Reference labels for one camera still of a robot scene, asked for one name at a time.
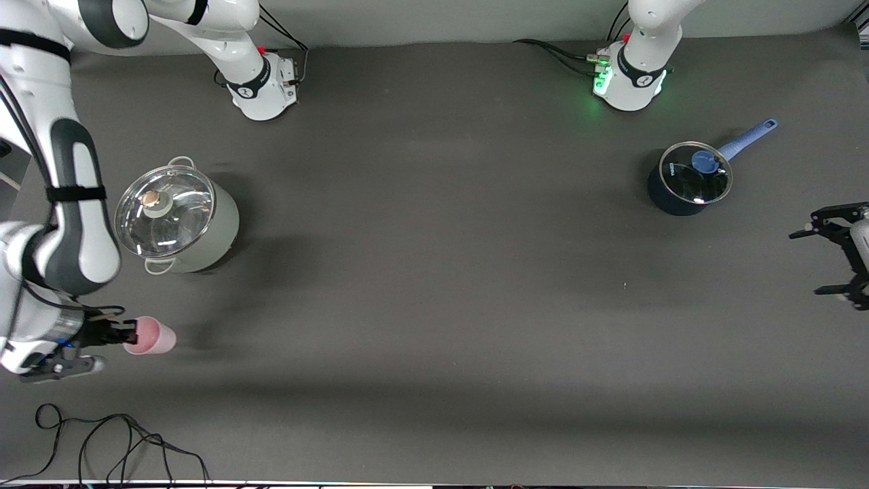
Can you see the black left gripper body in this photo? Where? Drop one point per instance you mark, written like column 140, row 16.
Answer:
column 846, row 239

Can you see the pink plastic cup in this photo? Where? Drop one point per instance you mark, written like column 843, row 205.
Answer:
column 153, row 337

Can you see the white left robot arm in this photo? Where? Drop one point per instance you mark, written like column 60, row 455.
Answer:
column 638, row 75

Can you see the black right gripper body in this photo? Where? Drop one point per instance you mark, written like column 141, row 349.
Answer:
column 93, row 332

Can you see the grey stock pot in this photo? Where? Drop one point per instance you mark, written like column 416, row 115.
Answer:
column 220, row 231

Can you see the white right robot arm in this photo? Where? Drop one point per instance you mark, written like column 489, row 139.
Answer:
column 81, row 224

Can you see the glass lid with tan knob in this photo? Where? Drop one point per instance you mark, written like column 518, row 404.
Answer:
column 163, row 210

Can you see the dark blue saucepan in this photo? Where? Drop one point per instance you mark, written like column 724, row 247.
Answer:
column 662, row 197

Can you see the glass lid with blue knob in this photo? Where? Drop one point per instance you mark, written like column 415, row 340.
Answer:
column 686, row 178

